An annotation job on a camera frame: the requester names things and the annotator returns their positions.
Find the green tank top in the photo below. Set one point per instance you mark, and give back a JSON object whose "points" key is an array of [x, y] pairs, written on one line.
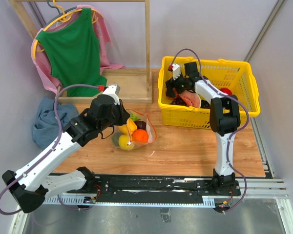
{"points": [[74, 52]]}

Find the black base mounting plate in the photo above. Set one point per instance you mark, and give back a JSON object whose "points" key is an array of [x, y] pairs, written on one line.
{"points": [[100, 178]]}

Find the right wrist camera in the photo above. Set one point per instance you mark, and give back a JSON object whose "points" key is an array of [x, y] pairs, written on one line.
{"points": [[176, 70]]}

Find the red toy apple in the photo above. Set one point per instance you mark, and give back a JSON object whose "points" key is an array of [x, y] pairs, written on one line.
{"points": [[226, 91]]}

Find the yellow clothes hanger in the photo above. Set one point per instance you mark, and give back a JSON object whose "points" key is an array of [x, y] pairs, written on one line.
{"points": [[64, 16]]}

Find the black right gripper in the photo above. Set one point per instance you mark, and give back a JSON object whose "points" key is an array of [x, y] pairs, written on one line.
{"points": [[171, 84]]}

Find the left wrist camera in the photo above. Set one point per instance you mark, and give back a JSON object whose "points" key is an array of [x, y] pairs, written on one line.
{"points": [[112, 89]]}

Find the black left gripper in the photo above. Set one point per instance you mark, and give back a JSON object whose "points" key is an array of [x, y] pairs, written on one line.
{"points": [[124, 115]]}

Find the clear zip top bag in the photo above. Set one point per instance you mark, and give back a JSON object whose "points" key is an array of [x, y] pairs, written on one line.
{"points": [[152, 134]]}

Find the pink shirt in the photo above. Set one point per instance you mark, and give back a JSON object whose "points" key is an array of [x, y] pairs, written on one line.
{"points": [[44, 68]]}

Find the wooden clothes rack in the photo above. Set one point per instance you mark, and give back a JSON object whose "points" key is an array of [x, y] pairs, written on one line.
{"points": [[136, 84]]}

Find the yellow toy lemon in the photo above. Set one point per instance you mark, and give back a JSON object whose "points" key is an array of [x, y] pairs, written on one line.
{"points": [[125, 143]]}

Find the dark purple toy grapes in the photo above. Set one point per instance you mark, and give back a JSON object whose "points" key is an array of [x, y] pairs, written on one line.
{"points": [[180, 102]]}

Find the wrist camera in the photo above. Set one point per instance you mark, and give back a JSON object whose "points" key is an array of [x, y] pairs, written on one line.
{"points": [[112, 89], [176, 70]]}

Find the blue crumpled cloth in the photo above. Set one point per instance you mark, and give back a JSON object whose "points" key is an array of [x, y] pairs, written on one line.
{"points": [[46, 128]]}

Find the white slotted cable duct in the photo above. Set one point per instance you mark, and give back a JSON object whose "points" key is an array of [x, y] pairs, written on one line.
{"points": [[141, 200]]}

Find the orange toy tangerine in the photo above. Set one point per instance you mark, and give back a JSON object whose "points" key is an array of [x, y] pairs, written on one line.
{"points": [[140, 135]]}

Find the dark purple toy plum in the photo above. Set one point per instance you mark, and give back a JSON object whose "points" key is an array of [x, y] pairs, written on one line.
{"points": [[141, 124]]}

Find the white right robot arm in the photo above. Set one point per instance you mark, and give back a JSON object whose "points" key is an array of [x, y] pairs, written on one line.
{"points": [[224, 120]]}

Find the pink toy watermelon slice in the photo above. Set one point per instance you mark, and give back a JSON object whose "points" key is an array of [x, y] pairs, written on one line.
{"points": [[191, 99]]}

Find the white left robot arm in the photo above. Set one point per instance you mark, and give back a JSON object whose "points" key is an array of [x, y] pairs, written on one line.
{"points": [[30, 186]]}

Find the yellow toy bell pepper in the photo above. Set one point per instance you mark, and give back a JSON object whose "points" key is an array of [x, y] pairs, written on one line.
{"points": [[129, 128]]}

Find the yellow plastic shopping basket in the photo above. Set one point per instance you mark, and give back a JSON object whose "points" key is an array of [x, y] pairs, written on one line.
{"points": [[235, 75]]}

